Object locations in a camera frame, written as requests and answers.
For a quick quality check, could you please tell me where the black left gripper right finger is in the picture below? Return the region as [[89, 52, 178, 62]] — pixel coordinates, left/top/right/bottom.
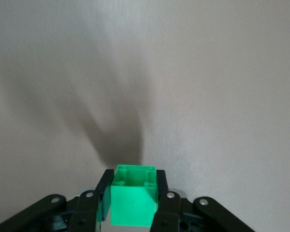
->
[[149, 170, 257, 232]]

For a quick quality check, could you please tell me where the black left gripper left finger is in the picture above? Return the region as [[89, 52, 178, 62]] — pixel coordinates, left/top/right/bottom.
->
[[0, 169, 116, 232]]

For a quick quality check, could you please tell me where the green cube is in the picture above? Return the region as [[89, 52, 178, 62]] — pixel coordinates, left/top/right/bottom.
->
[[110, 164, 159, 228]]

